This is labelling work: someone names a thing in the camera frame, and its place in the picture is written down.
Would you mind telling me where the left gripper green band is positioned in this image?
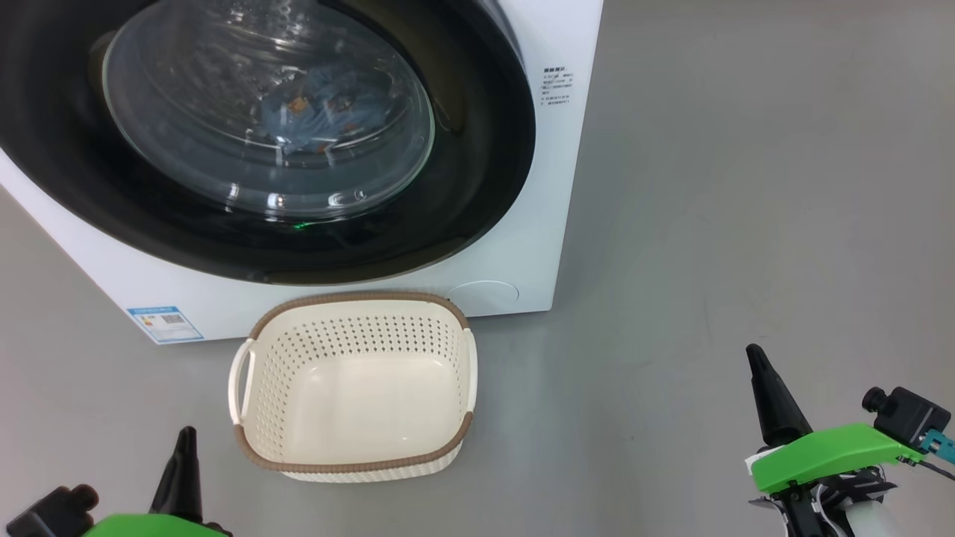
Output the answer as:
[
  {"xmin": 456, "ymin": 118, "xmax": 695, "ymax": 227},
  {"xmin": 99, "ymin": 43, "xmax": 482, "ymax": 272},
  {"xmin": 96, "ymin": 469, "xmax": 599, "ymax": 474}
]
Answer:
[{"xmin": 82, "ymin": 427, "xmax": 232, "ymax": 537}]

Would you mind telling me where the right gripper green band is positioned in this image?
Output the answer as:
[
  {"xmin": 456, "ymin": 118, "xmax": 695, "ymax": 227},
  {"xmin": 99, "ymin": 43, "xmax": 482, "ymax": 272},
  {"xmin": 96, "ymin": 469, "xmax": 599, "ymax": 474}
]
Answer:
[{"xmin": 746, "ymin": 343, "xmax": 924, "ymax": 537}]

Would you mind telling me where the round glass washing machine door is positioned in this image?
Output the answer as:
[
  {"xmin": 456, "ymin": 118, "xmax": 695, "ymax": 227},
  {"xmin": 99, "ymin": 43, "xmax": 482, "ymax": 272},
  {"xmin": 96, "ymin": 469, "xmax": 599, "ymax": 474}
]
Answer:
[{"xmin": 0, "ymin": 0, "xmax": 538, "ymax": 286}]

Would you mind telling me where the blue cartoon print garment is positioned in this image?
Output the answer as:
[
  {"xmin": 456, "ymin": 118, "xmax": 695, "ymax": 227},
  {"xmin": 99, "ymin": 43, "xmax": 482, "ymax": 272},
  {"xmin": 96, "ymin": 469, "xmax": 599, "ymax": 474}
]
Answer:
[{"xmin": 257, "ymin": 63, "xmax": 389, "ymax": 157}]

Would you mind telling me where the cream perforated laundry basket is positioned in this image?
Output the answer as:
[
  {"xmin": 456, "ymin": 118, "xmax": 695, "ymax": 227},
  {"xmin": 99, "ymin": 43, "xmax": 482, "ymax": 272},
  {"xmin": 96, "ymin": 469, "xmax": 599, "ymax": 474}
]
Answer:
[{"xmin": 228, "ymin": 291, "xmax": 478, "ymax": 483}]

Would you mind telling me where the white front-load washing machine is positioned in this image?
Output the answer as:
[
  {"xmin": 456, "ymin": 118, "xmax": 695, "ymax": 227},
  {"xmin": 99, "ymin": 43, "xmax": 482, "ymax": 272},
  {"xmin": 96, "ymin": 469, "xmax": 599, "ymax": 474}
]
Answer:
[{"xmin": 0, "ymin": 0, "xmax": 605, "ymax": 345}]

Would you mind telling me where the blue energy label sticker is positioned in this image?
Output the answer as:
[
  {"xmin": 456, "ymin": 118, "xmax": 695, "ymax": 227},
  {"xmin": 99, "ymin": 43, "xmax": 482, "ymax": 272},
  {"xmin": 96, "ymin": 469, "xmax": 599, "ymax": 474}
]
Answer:
[{"xmin": 125, "ymin": 304, "xmax": 204, "ymax": 344}]

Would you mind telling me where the round white filter cover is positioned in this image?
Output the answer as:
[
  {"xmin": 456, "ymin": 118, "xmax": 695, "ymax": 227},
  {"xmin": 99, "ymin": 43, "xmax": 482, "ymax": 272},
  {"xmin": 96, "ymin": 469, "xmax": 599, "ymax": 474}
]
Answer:
[{"xmin": 446, "ymin": 280, "xmax": 520, "ymax": 310}]

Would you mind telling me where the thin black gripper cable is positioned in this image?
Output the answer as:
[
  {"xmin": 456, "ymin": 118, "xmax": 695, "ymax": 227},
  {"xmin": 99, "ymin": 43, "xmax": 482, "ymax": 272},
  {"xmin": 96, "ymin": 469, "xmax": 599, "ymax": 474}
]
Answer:
[{"xmin": 899, "ymin": 455, "xmax": 955, "ymax": 482}]

